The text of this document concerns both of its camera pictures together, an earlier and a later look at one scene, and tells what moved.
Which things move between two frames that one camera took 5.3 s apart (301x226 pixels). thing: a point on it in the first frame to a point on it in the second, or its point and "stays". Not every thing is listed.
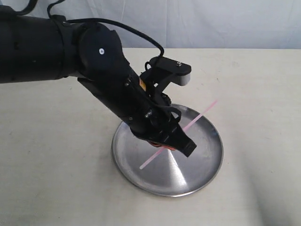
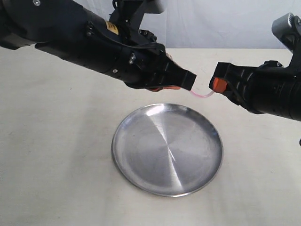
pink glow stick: [154, 156] to [201, 95]
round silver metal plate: [172, 173] stays
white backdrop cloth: [189, 24] stays
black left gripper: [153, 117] to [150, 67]
